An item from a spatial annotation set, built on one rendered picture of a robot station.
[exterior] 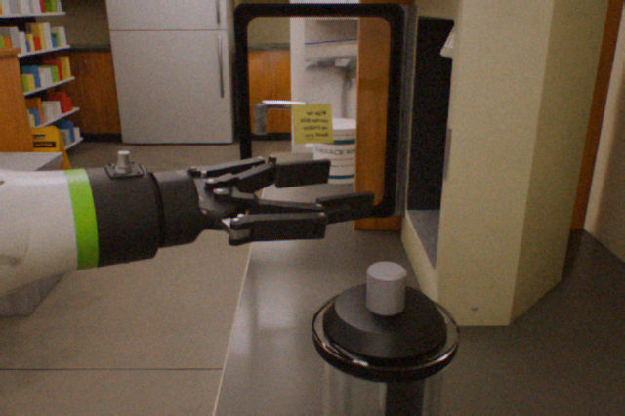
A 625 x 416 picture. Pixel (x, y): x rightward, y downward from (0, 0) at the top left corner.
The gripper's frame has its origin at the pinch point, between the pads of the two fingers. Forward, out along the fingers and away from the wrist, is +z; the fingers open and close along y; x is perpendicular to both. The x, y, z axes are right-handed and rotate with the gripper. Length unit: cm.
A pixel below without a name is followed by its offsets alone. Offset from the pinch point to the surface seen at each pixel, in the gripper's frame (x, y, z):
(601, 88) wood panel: -7, 15, 70
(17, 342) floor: 149, 169, -36
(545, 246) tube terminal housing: 12.4, -4.1, 38.5
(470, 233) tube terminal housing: 8.3, -2.5, 22.6
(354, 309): -1.9, -22.1, -11.5
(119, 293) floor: 150, 191, 13
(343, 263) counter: 27.3, 21.4, 20.1
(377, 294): -3.8, -23.2, -10.6
